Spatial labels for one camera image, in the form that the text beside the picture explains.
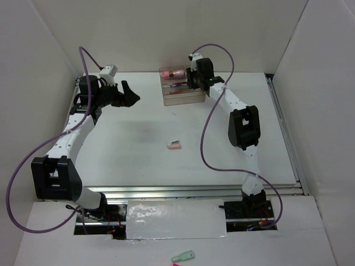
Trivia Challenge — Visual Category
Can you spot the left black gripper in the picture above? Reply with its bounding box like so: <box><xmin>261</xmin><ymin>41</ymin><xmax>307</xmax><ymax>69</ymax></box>
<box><xmin>95</xmin><ymin>80</ymin><xmax>140</xmax><ymax>108</ymax></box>

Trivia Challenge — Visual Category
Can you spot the pink crayon tube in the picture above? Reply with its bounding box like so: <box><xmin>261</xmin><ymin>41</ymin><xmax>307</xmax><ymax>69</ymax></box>
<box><xmin>162</xmin><ymin>69</ymin><xmax>186</xmax><ymax>79</ymax></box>

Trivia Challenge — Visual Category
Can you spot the pink eraser with sharpener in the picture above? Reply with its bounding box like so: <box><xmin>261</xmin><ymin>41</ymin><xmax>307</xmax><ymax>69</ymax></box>
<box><xmin>166</xmin><ymin>140</ymin><xmax>182</xmax><ymax>150</ymax></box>

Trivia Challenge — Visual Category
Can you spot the blue gel pen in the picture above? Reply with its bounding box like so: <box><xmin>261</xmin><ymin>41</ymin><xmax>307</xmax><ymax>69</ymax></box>
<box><xmin>169</xmin><ymin>84</ymin><xmax>187</xmax><ymax>89</ymax></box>

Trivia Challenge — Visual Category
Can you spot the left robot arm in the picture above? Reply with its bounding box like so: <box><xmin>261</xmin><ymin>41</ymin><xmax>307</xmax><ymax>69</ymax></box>
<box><xmin>31</xmin><ymin>75</ymin><xmax>140</xmax><ymax>221</ymax></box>

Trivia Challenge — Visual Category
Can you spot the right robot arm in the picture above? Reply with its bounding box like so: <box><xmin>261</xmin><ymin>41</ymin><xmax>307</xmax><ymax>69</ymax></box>
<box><xmin>186</xmin><ymin>53</ymin><xmax>267</xmax><ymax>217</ymax></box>

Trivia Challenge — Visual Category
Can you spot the tiered clear acrylic organizer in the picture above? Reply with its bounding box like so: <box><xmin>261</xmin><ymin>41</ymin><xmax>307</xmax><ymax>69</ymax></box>
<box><xmin>159</xmin><ymin>65</ymin><xmax>205</xmax><ymax>106</ymax></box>

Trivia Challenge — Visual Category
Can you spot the white front cover board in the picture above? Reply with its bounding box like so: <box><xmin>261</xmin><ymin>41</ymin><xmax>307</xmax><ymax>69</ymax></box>
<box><xmin>126</xmin><ymin>199</ymin><xmax>227</xmax><ymax>240</ymax></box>

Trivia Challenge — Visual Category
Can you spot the green clear object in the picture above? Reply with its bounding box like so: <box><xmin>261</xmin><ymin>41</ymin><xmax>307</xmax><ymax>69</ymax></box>
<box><xmin>171</xmin><ymin>250</ymin><xmax>195</xmax><ymax>263</ymax></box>

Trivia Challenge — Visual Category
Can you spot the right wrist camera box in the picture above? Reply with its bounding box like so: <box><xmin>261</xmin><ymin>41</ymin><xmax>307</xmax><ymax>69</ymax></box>
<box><xmin>188</xmin><ymin>53</ymin><xmax>204</xmax><ymax>71</ymax></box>

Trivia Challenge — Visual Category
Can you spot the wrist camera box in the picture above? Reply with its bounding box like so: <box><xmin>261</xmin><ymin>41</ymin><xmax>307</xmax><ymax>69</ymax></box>
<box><xmin>188</xmin><ymin>53</ymin><xmax>204</xmax><ymax>71</ymax></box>
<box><xmin>99</xmin><ymin>64</ymin><xmax>118</xmax><ymax>86</ymax></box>

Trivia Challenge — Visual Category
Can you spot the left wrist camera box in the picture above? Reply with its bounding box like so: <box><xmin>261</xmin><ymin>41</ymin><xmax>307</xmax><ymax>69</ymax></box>
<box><xmin>99</xmin><ymin>64</ymin><xmax>118</xmax><ymax>86</ymax></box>

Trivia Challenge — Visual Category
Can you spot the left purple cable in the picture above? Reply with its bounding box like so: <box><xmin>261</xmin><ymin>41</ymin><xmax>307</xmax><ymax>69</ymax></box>
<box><xmin>5</xmin><ymin>45</ymin><xmax>104</xmax><ymax>236</ymax></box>

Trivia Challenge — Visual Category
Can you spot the purple cable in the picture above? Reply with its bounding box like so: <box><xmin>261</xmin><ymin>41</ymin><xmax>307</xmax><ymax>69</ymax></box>
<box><xmin>190</xmin><ymin>43</ymin><xmax>283</xmax><ymax>230</ymax></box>
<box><xmin>5</xmin><ymin>45</ymin><xmax>104</xmax><ymax>236</ymax></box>

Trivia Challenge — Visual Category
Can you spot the aluminium frame rail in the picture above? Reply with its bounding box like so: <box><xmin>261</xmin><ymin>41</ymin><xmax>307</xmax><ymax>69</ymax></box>
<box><xmin>75</xmin><ymin>73</ymin><xmax>304</xmax><ymax>201</ymax></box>

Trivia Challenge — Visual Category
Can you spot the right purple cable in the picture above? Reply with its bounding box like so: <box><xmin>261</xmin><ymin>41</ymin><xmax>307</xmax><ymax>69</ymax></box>
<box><xmin>190</xmin><ymin>43</ymin><xmax>283</xmax><ymax>230</ymax></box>

